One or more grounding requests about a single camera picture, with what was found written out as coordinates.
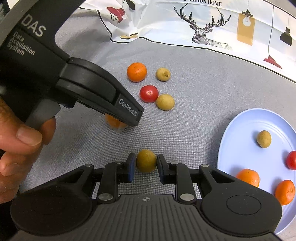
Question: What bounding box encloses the yellow longan fruit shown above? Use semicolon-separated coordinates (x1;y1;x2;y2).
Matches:
136;149;157;173

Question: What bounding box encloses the plastic orange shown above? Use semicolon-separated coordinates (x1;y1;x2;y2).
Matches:
105;113;127;129

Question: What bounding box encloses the tan longan fruit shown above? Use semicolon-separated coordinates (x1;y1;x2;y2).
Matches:
156;94;175;111

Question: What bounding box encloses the red cherry tomato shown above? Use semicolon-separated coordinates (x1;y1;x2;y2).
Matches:
286;151;296;170
139;85;159;103

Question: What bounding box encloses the brownish longan fruit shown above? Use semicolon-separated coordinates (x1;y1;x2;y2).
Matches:
256;130;271;148

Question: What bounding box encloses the yellow longan with stem dimple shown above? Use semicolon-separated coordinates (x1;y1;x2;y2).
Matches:
156;68;171;82

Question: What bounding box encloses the bare orange mandarin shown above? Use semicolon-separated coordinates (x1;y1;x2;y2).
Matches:
127;62;147;82

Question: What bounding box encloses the person's left hand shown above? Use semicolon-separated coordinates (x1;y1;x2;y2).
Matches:
1;99;56;203

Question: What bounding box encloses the grey couch cover cloth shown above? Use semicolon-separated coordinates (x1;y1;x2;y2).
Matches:
21;9;295;191

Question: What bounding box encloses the white deer print cloth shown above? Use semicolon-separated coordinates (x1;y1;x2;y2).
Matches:
81;1;295;80

